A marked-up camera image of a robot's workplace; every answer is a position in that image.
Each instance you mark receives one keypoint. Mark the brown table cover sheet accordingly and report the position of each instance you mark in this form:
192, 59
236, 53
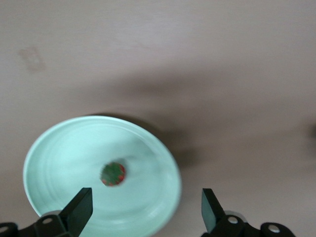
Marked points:
172, 49

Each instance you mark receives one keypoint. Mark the pale green round plate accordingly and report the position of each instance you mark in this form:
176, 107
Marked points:
61, 160

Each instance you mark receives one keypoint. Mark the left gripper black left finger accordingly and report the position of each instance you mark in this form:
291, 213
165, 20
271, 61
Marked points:
74, 212

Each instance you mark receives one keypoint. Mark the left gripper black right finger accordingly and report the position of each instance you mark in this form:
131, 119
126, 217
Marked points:
217, 222

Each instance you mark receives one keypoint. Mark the red strawberry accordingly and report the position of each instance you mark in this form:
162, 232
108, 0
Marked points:
113, 174

